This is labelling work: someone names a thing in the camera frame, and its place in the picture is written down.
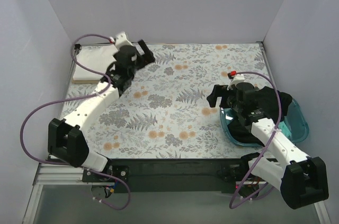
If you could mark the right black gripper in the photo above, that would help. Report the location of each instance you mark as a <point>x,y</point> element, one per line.
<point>222,97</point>

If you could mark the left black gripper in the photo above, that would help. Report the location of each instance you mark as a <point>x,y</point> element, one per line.
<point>141,56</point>

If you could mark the white printed t-shirt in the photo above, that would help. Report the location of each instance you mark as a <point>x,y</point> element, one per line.
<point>96,58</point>

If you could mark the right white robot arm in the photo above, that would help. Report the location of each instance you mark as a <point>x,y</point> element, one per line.
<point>301,179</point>

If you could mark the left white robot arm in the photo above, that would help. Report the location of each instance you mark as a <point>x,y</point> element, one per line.
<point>65,137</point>

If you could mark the black t-shirt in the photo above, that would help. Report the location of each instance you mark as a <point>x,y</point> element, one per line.
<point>267,115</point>

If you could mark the floral table cloth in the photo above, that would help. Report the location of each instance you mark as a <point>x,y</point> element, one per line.
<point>165,114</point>

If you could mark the folded tan t-shirt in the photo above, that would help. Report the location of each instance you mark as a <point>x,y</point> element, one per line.
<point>92,80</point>

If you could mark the teal plastic basket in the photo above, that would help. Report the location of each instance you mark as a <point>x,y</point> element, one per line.
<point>293,124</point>

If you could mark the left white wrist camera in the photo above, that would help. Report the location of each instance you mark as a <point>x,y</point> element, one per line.
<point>120,40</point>

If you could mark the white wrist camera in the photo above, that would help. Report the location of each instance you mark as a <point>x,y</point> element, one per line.
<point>120,40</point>
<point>235,78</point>

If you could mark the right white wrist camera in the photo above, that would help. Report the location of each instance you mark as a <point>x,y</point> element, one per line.
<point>235,78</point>

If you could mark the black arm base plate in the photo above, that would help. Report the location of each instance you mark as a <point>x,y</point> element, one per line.
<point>179,175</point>

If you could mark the aluminium frame rail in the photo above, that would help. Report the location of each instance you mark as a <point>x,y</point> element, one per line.
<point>54,175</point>

